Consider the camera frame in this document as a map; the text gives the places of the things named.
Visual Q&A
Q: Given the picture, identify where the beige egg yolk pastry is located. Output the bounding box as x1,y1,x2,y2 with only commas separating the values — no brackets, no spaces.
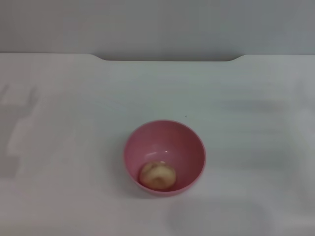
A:
139,161,177,191

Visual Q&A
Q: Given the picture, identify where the pink plastic bowl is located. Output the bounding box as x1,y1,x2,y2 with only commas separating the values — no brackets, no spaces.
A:
123,119,206,197

